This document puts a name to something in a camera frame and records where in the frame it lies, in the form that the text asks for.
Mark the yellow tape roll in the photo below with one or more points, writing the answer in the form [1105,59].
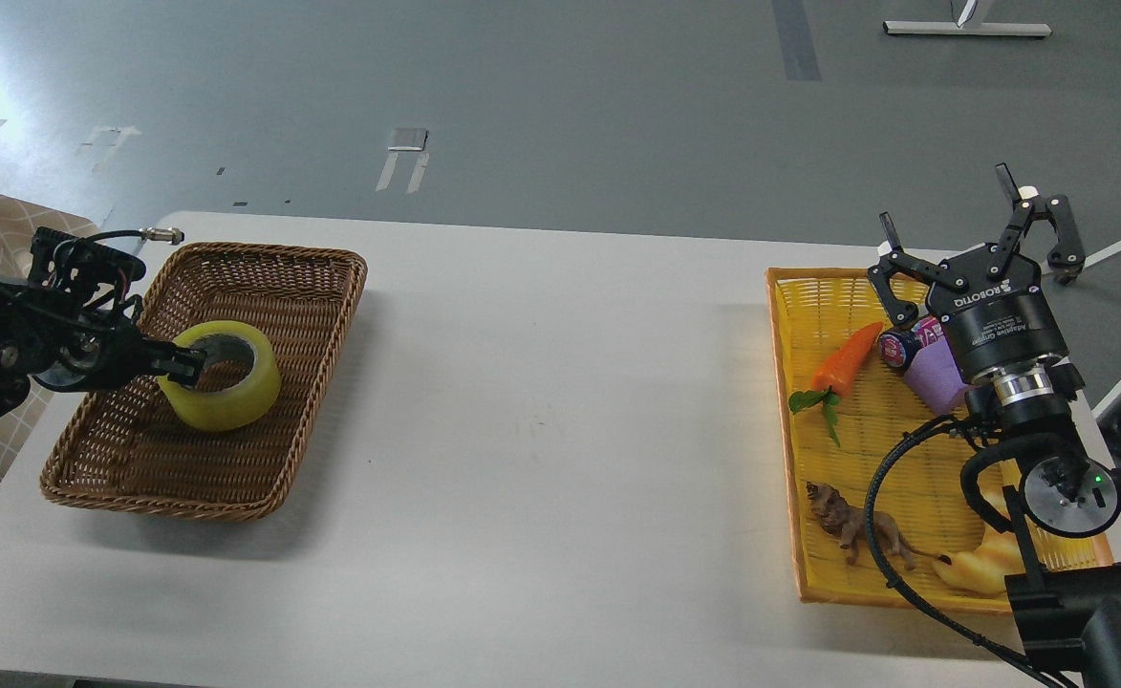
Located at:
[224,341]

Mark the brown wicker basket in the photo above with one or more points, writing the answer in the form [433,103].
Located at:
[127,451]

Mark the purple sponge block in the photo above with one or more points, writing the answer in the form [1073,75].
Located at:
[935,379]

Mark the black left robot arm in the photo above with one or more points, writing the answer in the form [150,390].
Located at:
[72,324]

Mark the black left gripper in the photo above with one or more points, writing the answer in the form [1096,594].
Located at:
[81,361]

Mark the white stand base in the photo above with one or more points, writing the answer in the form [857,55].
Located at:
[969,20]

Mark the orange toy carrot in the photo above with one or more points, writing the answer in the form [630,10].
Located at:
[833,381]

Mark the small black can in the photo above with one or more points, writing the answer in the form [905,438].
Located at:
[898,348]

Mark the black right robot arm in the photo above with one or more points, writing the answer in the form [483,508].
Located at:
[1035,472]

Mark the yellow toy croissant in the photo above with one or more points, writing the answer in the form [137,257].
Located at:
[983,570]

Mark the brown toy lion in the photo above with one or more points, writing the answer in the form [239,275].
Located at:
[847,523]

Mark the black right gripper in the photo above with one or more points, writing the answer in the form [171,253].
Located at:
[995,315]

